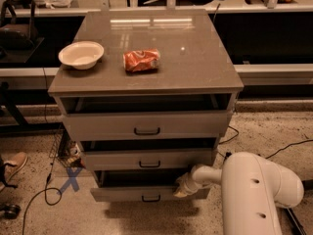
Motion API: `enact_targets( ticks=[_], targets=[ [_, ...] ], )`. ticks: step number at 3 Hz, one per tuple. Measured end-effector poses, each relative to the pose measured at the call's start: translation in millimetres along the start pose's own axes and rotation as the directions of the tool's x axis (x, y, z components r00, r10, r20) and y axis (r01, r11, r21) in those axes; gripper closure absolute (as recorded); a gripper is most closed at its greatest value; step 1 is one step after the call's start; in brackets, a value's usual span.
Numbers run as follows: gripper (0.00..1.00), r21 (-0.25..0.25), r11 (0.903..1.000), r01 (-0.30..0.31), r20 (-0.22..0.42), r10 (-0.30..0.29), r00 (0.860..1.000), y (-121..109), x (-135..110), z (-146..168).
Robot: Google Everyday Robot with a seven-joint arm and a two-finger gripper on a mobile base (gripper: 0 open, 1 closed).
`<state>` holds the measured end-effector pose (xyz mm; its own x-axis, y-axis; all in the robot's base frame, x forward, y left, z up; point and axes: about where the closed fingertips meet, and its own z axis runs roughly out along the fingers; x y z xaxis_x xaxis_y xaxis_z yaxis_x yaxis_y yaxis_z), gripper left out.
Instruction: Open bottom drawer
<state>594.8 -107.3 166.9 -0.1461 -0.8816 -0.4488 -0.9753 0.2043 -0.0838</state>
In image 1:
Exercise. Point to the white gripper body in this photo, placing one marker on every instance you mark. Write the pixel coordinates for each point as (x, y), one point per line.
(194, 180)

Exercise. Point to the grey bottom drawer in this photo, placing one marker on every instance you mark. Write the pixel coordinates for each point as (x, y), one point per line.
(147, 185)

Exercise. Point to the grey drawer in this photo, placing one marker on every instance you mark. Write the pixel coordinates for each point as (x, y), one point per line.
(147, 159)
(147, 185)
(157, 125)

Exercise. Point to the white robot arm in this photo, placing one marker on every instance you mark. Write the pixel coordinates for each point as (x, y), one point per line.
(252, 189)

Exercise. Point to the grey drawer cabinet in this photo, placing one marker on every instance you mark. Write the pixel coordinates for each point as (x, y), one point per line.
(194, 74)

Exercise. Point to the grey middle drawer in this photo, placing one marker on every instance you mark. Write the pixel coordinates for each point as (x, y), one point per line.
(147, 159)

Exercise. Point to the grey top drawer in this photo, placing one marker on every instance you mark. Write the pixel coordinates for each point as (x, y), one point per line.
(157, 125)

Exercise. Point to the blue tape cross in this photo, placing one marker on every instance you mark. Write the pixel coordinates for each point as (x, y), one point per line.
(72, 173)

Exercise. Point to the black metal stand leg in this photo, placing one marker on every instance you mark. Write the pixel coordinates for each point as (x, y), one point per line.
(296, 226)

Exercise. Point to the crushed orange soda can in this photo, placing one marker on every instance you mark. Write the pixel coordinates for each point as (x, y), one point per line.
(141, 60)

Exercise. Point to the white paper bowl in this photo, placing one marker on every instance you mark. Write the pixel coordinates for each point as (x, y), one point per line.
(81, 55)

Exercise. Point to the tan shoe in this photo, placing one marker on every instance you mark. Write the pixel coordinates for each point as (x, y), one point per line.
(11, 167)

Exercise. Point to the black caster wheel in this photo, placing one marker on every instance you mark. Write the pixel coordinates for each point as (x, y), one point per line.
(10, 211)

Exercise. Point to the dark bag on bench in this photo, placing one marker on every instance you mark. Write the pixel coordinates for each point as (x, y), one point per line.
(18, 41)

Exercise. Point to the black wire basket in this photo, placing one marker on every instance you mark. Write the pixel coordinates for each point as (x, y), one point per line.
(64, 150)

